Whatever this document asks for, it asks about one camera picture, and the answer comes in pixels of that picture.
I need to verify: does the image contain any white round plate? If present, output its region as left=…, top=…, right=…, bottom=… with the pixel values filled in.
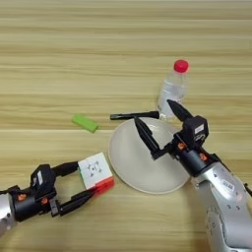
left=107, top=117, right=192, bottom=195

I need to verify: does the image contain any labelled box on right gripper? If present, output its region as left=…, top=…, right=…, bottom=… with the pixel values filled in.
left=181, top=114, right=210, bottom=151

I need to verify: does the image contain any labelled box on gripper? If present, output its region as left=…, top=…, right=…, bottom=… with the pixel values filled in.
left=181, top=114, right=210, bottom=151
left=30, top=163, right=57, bottom=200

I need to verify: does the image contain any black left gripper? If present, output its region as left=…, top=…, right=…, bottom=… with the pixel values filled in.
left=8, top=160, right=96, bottom=222

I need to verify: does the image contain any labelled box on left gripper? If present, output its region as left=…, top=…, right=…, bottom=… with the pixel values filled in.
left=30, top=163, right=57, bottom=200

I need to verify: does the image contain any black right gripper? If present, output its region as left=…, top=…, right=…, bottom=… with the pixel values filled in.
left=133, top=98, right=224, bottom=178

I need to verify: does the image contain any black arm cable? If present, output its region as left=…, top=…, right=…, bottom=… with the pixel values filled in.
left=0, top=186, right=15, bottom=195
left=243, top=181, right=252, bottom=199

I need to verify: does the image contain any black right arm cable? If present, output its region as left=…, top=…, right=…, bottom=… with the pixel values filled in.
left=243, top=181, right=252, bottom=199

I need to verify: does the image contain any clear water bottle red cap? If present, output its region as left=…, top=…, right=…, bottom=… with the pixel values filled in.
left=157, top=58, right=190, bottom=121

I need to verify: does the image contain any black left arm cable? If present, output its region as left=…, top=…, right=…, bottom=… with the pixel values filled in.
left=0, top=186, right=15, bottom=195

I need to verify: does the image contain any black marker pen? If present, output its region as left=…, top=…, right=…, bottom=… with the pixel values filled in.
left=109, top=110, right=160, bottom=121

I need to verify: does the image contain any green rectangular block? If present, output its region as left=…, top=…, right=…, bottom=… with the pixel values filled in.
left=71, top=113, right=99, bottom=134

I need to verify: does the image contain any colourful puzzle cube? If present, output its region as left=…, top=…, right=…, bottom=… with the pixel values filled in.
left=77, top=152, right=116, bottom=198

